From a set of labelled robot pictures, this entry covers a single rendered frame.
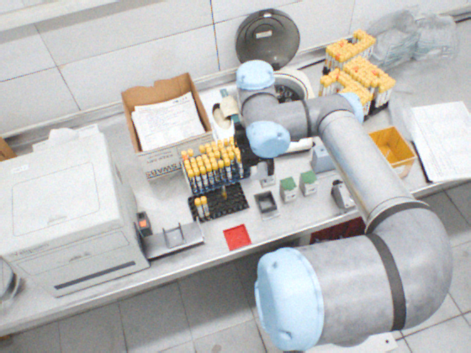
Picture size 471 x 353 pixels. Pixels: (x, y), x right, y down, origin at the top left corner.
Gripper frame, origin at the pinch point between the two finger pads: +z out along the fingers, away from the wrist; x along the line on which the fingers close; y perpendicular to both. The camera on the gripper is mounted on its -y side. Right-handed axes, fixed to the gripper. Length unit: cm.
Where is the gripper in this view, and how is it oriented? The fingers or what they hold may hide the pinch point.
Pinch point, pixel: (266, 170)
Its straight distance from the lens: 111.4
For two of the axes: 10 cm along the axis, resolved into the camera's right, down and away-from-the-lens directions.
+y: -9.6, 2.7, -1.0
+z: 0.7, 5.6, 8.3
